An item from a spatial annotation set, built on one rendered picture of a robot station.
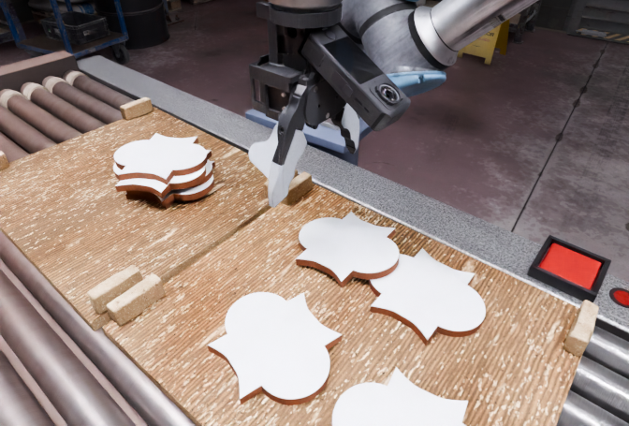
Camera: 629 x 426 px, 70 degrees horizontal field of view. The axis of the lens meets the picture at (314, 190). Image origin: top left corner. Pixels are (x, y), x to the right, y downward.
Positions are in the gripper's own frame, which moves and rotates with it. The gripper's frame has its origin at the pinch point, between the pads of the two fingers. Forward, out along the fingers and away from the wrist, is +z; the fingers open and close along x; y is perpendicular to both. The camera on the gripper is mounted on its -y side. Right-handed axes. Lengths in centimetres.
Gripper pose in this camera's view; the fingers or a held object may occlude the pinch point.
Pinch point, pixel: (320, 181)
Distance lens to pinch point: 54.1
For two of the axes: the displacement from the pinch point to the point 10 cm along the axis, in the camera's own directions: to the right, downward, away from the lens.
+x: -6.4, 4.5, -6.2
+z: 0.0, 8.1, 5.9
